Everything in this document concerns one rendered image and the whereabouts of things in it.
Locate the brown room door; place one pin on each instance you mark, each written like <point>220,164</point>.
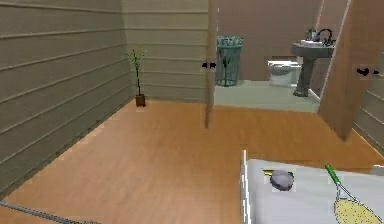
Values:
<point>353,63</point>
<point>210,66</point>

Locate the potted green house plant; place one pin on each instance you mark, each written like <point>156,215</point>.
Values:
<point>137,72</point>

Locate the white toilet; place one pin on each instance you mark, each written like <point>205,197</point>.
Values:
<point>281,70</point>

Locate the grey round alarm clock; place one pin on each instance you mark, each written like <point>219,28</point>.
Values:
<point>282,179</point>

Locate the grey bed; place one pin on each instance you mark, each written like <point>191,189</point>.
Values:
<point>300,200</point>

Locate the small grey soap bottle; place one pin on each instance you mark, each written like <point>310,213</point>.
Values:
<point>311,34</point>

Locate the black sink faucet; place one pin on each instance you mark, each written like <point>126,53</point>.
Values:
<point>326,36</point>

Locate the grey pedestal sink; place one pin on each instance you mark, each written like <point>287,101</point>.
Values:
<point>308,58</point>

